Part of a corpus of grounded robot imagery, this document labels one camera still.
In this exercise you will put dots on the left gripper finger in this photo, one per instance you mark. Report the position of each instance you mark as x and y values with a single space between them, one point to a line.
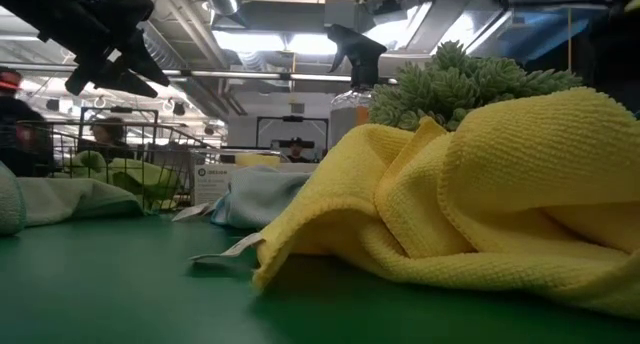
142 59
125 81

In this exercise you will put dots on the artificial succulent in grey pot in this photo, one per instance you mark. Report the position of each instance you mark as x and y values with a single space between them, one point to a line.
450 84

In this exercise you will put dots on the black rectangular stand frame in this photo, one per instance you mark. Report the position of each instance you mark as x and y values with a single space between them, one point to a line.
295 118

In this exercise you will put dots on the green table mat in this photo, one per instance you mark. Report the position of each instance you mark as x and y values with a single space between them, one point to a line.
150 284

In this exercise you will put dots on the light green microfiber towel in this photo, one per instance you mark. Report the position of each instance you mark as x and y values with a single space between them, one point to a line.
145 176
75 199

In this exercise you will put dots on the clear plastic bin white label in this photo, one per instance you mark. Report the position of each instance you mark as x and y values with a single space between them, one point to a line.
212 184

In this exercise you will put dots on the grey horizontal ceiling pipe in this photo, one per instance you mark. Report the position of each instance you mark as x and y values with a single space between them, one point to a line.
250 75

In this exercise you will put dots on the grey-blue microfiber towel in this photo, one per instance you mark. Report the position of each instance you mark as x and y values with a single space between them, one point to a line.
260 194

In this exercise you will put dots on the bright ceiling light panel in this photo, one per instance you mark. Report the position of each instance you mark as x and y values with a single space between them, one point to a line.
310 44

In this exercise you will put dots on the person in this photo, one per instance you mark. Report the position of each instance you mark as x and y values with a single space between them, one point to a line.
107 134
299 156
20 124

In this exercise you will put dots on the clear spray bottle black trigger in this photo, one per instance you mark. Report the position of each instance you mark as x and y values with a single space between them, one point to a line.
357 54

